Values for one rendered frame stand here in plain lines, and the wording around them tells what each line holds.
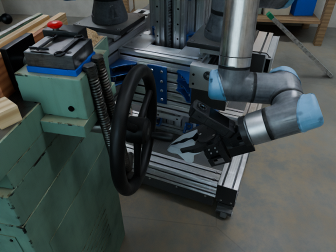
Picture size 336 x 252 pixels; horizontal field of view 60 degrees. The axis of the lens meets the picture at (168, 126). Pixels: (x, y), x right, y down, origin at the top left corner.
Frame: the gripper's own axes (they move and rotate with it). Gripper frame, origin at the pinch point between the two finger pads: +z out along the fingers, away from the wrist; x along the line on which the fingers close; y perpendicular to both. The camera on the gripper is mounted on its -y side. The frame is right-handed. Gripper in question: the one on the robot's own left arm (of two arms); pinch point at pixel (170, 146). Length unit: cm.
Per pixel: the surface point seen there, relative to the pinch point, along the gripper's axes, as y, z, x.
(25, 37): -39.2, 11.5, -3.8
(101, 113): -19.4, 3.7, -9.2
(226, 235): 73, 17, 23
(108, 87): -22.5, 1.5, -4.8
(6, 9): -86, 278, 304
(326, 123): 105, -39, 124
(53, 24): -38.3, 4.1, -3.5
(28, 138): -24.6, 13.2, -19.1
